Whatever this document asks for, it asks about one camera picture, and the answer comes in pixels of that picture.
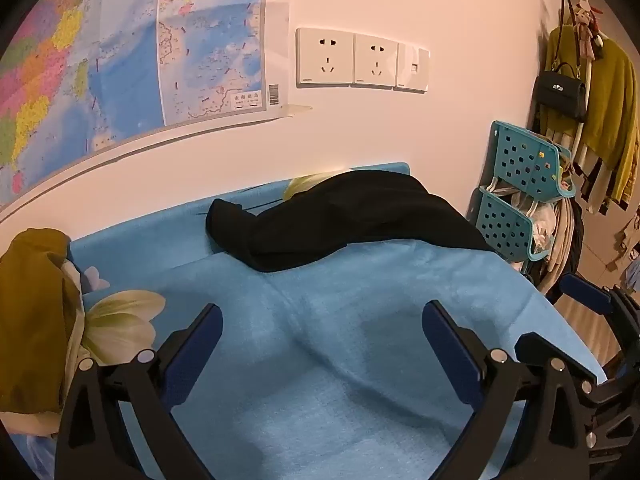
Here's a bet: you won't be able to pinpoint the colourful wall map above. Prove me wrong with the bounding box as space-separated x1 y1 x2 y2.
0 0 314 213

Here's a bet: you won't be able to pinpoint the black coat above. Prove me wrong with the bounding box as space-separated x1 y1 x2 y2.
206 170 501 274

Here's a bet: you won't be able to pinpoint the small plush toy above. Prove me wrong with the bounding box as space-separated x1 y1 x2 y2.
571 2 607 62

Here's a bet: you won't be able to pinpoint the mustard garment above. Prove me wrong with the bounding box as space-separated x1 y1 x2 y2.
0 228 86 416

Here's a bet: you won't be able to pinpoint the blue plastic basket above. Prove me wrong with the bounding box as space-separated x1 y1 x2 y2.
474 186 551 264
487 120 577 199

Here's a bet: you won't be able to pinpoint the white coat rack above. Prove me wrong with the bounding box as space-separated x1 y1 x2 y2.
557 0 617 163

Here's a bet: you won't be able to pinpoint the yellow-green sweater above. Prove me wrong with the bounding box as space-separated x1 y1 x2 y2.
542 25 640 207

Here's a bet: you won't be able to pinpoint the white cloth in basket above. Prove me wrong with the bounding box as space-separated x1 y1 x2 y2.
492 175 558 257

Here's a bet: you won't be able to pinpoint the blue floral blanket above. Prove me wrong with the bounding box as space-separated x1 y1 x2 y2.
10 162 608 480

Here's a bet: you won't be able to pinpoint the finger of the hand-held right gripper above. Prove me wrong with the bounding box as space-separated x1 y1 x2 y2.
515 332 601 394
559 272 640 341

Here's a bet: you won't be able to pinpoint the beige hanging clothes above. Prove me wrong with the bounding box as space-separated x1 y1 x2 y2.
530 195 583 293

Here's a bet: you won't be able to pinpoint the black handbag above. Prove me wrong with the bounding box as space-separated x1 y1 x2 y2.
532 62 589 122

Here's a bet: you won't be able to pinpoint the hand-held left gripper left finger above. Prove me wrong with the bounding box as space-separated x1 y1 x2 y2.
54 302 224 480

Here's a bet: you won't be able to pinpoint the white wall socket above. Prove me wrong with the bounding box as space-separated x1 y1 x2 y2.
351 32 401 90
296 27 356 89

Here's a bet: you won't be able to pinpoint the white wall jack plate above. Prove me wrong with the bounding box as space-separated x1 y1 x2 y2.
395 42 431 94

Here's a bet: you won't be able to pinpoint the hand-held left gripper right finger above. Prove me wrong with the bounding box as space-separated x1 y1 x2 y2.
421 300 593 480

